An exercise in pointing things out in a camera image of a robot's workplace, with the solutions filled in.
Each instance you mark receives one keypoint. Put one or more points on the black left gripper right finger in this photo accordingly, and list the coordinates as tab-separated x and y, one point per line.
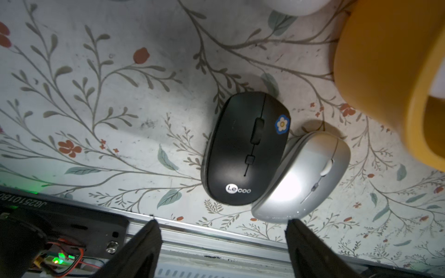
310	257

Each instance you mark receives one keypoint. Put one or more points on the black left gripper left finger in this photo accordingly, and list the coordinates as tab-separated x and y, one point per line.
139	256

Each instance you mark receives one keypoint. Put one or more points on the black mouse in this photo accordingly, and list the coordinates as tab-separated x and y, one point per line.
245	148

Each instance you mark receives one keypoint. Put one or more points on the white mouse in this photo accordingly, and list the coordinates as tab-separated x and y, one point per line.
297	7

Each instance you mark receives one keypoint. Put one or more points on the silver mouse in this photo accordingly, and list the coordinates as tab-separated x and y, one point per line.
305	178

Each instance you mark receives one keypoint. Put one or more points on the yellow storage box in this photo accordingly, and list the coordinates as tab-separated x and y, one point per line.
386	62

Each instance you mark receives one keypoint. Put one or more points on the small circuit board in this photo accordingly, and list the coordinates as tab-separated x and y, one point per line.
57	261

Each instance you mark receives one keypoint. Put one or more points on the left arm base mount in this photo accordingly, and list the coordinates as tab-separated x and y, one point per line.
95	230

